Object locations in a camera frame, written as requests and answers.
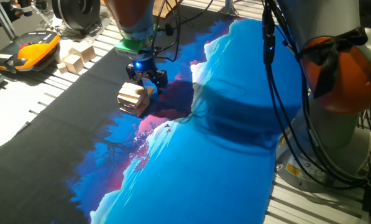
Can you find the large wooden cube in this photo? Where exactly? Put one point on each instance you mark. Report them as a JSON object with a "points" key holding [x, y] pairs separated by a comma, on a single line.
{"points": [[84, 51]]}

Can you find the wooden Jenga tower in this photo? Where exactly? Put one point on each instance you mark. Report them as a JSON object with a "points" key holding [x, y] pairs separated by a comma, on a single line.
{"points": [[132, 99]]}

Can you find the green gripper flange adapter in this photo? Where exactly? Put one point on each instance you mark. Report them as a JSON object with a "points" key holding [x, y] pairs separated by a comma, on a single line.
{"points": [[132, 45]]}

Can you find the grey aluminium post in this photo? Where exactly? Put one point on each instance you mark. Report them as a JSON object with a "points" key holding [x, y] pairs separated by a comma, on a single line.
{"points": [[228, 7]]}

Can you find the medium wooden cube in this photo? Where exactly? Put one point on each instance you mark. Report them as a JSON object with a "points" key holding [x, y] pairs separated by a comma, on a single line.
{"points": [[73, 63]]}

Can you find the small wooden block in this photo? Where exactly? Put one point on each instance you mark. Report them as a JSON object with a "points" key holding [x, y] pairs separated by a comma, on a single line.
{"points": [[62, 68]]}

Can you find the pale wooden block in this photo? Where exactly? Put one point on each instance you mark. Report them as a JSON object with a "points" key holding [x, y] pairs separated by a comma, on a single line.
{"points": [[65, 48]]}

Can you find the wooden Jenga block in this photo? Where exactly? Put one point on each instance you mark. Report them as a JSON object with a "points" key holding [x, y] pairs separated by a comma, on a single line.
{"points": [[150, 91]]}

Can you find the blue landscape printed mat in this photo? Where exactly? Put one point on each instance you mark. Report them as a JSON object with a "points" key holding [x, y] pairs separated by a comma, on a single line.
{"points": [[188, 171]]}

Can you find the orange black teach pendant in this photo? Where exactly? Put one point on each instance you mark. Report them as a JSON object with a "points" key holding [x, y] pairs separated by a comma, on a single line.
{"points": [[33, 51]]}

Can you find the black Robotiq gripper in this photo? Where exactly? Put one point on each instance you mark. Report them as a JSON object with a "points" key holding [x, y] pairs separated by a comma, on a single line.
{"points": [[144, 70]]}

